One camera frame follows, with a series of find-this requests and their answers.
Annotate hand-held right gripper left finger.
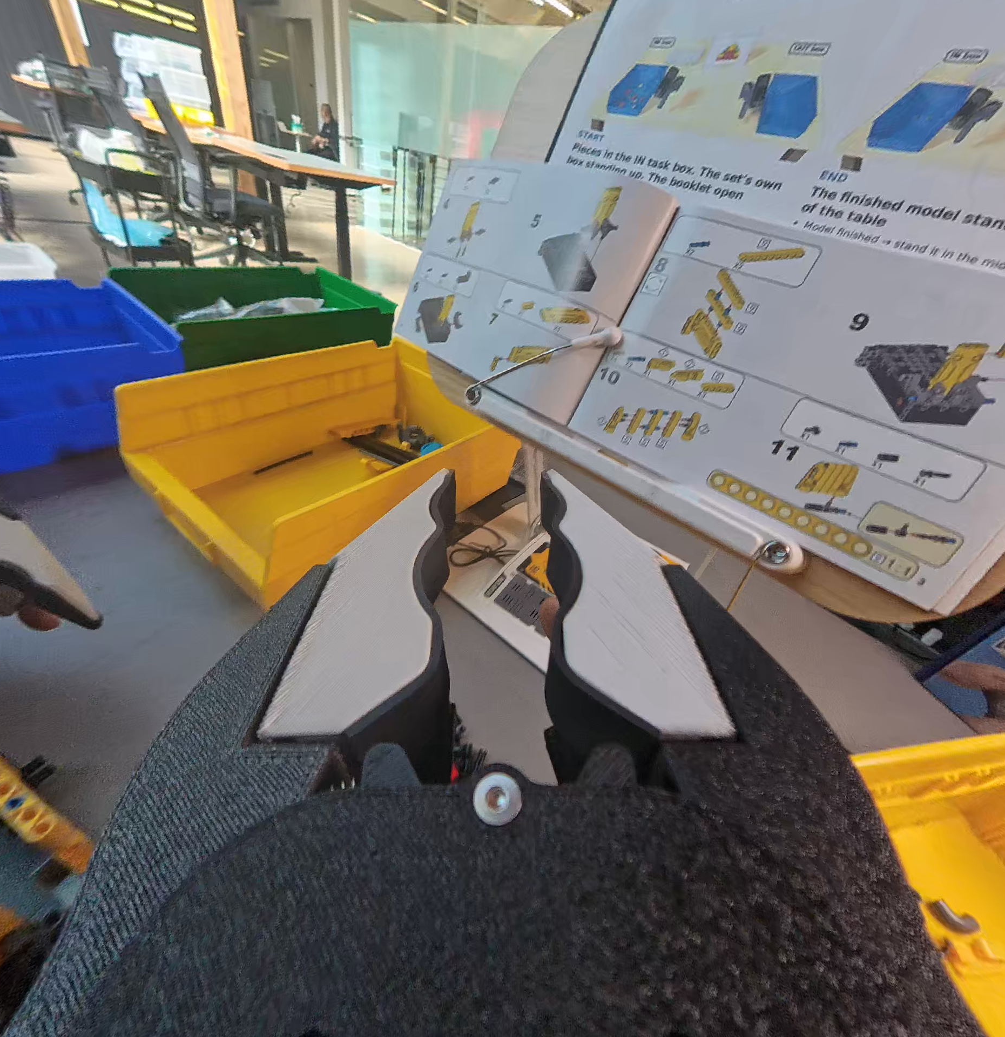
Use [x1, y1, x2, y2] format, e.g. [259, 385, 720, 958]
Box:
[256, 470, 458, 785]

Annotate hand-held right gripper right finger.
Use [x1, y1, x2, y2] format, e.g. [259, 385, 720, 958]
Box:
[539, 472, 738, 785]

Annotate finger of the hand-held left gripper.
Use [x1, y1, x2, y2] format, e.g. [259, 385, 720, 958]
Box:
[0, 502, 105, 631]

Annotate pile of small lego pins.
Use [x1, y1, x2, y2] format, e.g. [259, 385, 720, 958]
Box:
[450, 723, 489, 783]

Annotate black and yellow lego model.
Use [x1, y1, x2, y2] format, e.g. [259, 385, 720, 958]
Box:
[0, 745, 96, 1022]

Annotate yellow plastic bin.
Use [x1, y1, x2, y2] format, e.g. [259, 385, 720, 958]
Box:
[851, 729, 1005, 1037]
[113, 336, 521, 610]

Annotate long black lego beam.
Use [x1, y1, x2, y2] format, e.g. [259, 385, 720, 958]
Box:
[344, 433, 426, 469]

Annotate sticker sheet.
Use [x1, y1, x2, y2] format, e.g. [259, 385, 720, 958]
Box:
[480, 541, 691, 649]

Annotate blue plastic bin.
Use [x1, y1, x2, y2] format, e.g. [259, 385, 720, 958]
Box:
[0, 277, 186, 477]

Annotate wooden book stand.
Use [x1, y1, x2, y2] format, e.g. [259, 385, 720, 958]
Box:
[428, 8, 1005, 675]

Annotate white plastic box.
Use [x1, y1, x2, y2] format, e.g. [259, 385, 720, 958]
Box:
[0, 241, 58, 281]

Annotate green plastic bin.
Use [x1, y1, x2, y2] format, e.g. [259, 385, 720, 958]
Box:
[107, 266, 398, 372]

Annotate open instruction booklet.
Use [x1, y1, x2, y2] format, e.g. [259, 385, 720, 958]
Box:
[393, 158, 1005, 614]

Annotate clear plastic bags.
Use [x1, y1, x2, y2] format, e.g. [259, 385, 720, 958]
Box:
[172, 295, 327, 322]

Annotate office chair with blue seat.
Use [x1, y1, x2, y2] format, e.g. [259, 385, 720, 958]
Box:
[65, 150, 197, 268]

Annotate blue building kit box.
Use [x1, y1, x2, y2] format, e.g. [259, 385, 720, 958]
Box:
[915, 600, 1005, 734]

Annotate black office chair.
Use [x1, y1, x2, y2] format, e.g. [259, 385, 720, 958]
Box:
[138, 71, 291, 264]

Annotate wooden top desk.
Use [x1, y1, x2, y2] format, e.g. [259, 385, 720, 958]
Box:
[12, 73, 396, 280]

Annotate printed task sheet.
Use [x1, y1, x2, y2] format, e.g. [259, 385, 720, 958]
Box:
[551, 0, 1005, 280]

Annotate black cable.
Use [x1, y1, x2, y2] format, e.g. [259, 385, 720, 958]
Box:
[447, 522, 515, 570]

